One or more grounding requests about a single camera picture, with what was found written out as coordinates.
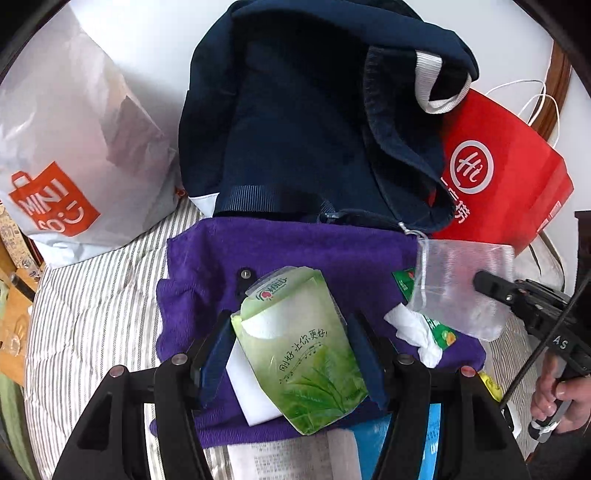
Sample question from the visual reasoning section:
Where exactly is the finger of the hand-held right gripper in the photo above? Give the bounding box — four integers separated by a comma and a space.
472, 270, 525, 309

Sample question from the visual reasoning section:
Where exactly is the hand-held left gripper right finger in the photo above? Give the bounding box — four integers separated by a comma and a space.
346, 311, 532, 480

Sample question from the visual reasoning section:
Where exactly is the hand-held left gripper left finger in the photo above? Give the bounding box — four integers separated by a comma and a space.
53, 309, 238, 480

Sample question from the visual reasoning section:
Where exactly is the clear mesh pouch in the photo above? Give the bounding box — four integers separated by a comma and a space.
406, 237, 516, 343

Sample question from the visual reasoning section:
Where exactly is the green pocket tissue pack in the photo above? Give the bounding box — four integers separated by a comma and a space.
231, 267, 370, 435

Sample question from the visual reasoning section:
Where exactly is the person's right hand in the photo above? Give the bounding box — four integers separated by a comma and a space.
530, 355, 591, 435

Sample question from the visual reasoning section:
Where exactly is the white crumpled tissue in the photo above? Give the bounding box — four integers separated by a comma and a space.
384, 305, 444, 369

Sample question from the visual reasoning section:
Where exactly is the green snack packet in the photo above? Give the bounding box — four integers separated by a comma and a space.
392, 268, 463, 350

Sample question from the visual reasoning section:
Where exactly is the blue tissue pack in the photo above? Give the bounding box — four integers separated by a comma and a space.
353, 401, 442, 480

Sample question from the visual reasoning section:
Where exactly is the red paper bag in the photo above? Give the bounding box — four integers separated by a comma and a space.
427, 79, 575, 256

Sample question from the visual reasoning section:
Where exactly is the newspaper sheet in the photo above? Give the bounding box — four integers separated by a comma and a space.
226, 427, 363, 480

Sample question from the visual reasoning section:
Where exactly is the purple towel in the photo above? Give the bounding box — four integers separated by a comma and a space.
150, 217, 486, 449

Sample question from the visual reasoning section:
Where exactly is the grey striped bed sheet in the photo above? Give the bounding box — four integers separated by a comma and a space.
25, 198, 570, 480

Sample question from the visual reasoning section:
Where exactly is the navy blue backpack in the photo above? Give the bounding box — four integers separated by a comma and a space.
178, 0, 482, 234

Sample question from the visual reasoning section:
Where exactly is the white plastic shopping bag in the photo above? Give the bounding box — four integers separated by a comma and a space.
0, 7, 186, 270

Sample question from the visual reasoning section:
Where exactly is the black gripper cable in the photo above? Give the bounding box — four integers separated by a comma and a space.
501, 284, 591, 409

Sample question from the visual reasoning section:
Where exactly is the brown wooden door frame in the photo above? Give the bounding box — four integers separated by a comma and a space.
541, 39, 574, 142

